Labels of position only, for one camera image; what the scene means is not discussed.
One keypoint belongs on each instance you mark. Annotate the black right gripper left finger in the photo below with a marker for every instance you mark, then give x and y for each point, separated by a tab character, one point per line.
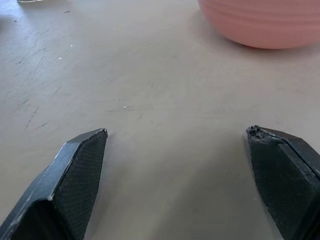
62	185

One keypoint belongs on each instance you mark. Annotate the pink ribbed bowl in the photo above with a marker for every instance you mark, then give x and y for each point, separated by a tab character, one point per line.
262	20

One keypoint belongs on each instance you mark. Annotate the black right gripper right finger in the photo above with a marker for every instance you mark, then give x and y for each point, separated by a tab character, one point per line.
285	180

